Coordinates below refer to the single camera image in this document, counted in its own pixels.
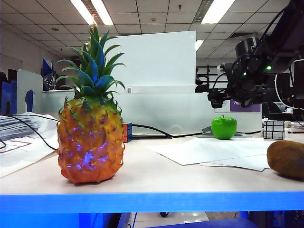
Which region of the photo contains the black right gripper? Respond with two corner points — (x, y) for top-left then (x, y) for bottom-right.
(207, 56), (268, 109)

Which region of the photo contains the green plastic apple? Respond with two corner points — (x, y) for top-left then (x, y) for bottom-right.
(211, 115), (238, 140)

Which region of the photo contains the brown kiwi fruit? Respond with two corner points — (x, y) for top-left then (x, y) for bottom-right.
(266, 140), (304, 180)

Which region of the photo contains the orange plastic pineapple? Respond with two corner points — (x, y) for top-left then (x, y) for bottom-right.
(56, 23), (126, 185)

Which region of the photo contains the black mesh office chair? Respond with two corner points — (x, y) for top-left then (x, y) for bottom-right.
(194, 68), (211, 94)

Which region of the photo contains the purple and white name plate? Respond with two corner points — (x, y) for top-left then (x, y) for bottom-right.
(214, 99), (262, 114)

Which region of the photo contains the white paper sheet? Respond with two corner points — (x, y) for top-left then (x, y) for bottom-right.
(146, 137), (276, 166)
(200, 154), (271, 172)

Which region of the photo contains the silver mirror cube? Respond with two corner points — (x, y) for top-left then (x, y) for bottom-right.
(263, 120), (285, 140)

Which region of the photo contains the frosted glass desk partition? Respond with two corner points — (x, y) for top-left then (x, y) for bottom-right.
(42, 85), (263, 137)

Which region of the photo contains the white whiteboard panel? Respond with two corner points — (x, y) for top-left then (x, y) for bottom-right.
(104, 30), (197, 95)

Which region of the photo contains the tall black cabinet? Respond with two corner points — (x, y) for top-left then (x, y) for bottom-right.
(292, 71), (304, 122)

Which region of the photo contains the ceiling light panel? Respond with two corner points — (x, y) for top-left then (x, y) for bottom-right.
(91, 0), (114, 26)
(200, 0), (236, 25)
(70, 0), (95, 26)

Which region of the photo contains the colourful Rubik's cube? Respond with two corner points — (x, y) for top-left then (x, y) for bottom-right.
(122, 122), (133, 143)

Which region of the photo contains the white bookend divider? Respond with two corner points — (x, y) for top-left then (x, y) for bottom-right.
(16, 70), (44, 114)

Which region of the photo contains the white printed plastic bag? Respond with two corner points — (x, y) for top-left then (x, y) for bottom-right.
(0, 113), (60, 179)

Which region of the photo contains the blue file holder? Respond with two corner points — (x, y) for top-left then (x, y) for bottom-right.
(0, 80), (34, 116)

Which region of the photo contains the black wall rack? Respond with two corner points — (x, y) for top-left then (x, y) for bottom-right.
(196, 65), (232, 91)

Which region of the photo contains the white looped cable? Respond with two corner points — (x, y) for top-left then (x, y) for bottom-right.
(274, 71), (304, 110)

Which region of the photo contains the thick black cable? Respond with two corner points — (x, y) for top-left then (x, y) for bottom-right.
(132, 123), (202, 140)

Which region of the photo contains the thin black cable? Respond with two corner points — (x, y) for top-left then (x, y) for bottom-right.
(0, 114), (60, 152)

